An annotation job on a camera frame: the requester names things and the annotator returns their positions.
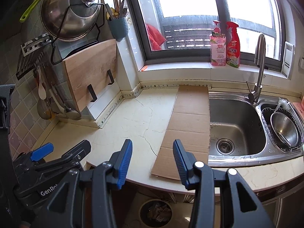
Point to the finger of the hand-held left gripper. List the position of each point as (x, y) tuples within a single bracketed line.
[(78, 149), (42, 152)]

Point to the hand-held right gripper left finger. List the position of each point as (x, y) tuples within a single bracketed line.
[(125, 161)]

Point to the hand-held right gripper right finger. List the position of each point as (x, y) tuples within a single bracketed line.
[(178, 163)]

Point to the round yellow-rimmed bin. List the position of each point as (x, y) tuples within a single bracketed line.
[(143, 216)]

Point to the brown cardboard sheet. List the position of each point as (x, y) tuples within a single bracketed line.
[(187, 133)]

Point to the steel strainer ladle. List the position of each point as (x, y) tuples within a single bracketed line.
[(44, 110)]

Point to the pile of crumpled paper scraps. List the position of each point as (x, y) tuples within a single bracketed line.
[(158, 212)]

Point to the white plastic spoon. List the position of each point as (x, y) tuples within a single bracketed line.
[(42, 91)]

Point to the white patterned sealing strip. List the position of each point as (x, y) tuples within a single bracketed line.
[(128, 95)]

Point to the stainless steel double sink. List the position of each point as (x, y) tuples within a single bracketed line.
[(237, 123)]

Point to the wooden cutting board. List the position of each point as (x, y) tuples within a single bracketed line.
[(90, 68)]

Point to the small orange object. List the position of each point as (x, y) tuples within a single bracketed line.
[(144, 68)]

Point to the steel bowl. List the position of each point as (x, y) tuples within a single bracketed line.
[(283, 128)]

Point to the wooden cabinet door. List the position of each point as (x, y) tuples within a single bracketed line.
[(285, 206)]

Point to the pink detergent pump bottle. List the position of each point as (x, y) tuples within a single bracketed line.
[(217, 49)]

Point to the blue cutlery holder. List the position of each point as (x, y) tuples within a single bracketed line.
[(118, 29)]

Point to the red cloth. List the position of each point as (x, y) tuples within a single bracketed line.
[(155, 38)]

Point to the red spray bottle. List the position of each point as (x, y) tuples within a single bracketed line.
[(233, 47)]

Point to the pink sponge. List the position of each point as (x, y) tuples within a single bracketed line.
[(298, 108)]

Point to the steel kitchen faucet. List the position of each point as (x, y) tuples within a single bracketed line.
[(259, 57)]

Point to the large steel pot lid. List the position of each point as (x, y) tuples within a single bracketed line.
[(71, 11)]

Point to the bunch of cutlery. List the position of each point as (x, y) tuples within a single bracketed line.
[(117, 9)]

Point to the grey pipe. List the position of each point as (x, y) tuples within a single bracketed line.
[(223, 2)]

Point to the black board bracket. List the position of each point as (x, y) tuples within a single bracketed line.
[(111, 78), (93, 95)]

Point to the black wall hook rack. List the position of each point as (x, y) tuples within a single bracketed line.
[(29, 57)]

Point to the grey window frame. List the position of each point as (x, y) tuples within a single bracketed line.
[(135, 28)]

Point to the white wall socket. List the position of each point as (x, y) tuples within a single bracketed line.
[(287, 59)]

